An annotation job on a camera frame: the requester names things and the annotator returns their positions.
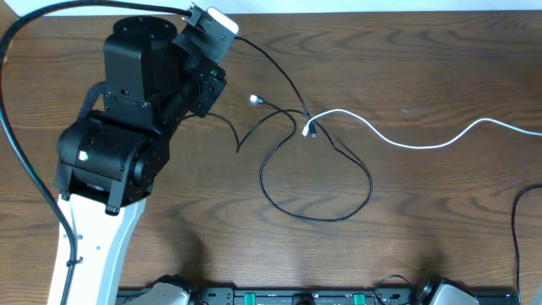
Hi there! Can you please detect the white cable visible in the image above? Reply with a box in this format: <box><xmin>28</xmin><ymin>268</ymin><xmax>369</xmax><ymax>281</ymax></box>
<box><xmin>301</xmin><ymin>108</ymin><xmax>542</xmax><ymax>150</ymax></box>

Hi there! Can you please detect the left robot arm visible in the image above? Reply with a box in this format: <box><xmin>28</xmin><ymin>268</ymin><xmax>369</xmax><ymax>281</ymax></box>
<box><xmin>55</xmin><ymin>14</ymin><xmax>239</xmax><ymax>304</ymax></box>

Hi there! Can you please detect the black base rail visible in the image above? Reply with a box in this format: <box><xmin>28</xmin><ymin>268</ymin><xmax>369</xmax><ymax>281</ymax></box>
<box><xmin>114</xmin><ymin>274</ymin><xmax>518</xmax><ymax>305</ymax></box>

